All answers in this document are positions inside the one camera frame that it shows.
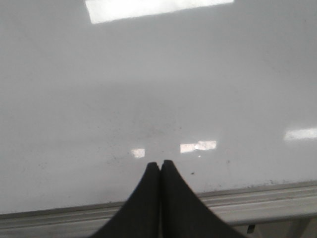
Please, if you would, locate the white whiteboard with aluminium frame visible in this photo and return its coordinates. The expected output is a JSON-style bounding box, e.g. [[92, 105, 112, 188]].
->
[[0, 0, 317, 238]]

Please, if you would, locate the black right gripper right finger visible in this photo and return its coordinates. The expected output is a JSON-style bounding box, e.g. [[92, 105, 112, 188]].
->
[[161, 160, 244, 238]]

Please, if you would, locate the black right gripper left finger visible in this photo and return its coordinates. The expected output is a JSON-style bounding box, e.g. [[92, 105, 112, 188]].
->
[[91, 162, 160, 238]]

